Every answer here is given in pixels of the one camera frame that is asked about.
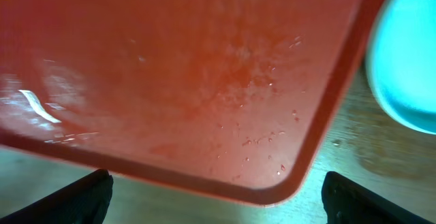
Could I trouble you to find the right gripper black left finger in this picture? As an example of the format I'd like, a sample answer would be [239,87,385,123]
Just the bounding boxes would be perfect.
[1,170,114,224]

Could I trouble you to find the red plastic tray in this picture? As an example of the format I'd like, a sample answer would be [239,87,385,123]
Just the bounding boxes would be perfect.
[1,0,385,206]

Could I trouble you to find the light blue plate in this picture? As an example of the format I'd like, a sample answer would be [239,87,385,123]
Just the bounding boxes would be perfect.
[366,0,435,134]

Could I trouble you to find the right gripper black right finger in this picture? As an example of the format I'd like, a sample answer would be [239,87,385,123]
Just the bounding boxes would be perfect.
[321,171,432,224]

